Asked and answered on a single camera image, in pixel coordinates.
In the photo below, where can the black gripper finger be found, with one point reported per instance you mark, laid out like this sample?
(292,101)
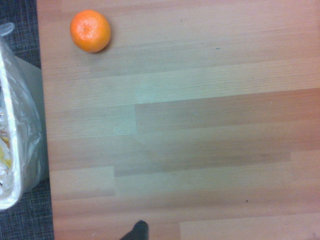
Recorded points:
(138,231)

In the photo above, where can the orange tangerine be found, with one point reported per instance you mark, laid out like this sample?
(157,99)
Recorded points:
(90,30)

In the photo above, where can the wooden coffee table black legs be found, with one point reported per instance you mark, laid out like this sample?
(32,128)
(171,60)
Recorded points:
(200,125)

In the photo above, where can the white trash bin with liner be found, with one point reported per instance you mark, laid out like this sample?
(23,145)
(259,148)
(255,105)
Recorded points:
(28,130)

